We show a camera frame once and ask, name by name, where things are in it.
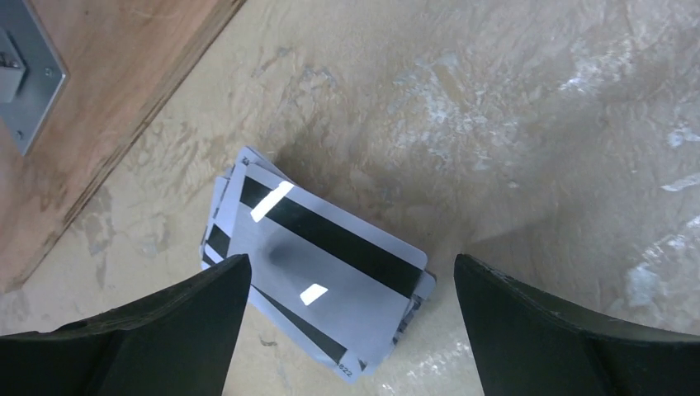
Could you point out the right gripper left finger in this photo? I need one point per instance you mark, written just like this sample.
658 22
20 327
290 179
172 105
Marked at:
177 341

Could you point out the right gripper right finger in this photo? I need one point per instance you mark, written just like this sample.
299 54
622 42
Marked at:
526 341

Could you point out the white credit card stack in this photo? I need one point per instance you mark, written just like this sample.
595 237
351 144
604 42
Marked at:
342 289

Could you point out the plywood board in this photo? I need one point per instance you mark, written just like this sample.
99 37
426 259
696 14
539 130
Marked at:
123 60

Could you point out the metal stand bracket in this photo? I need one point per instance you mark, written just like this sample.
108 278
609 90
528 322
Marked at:
32 73

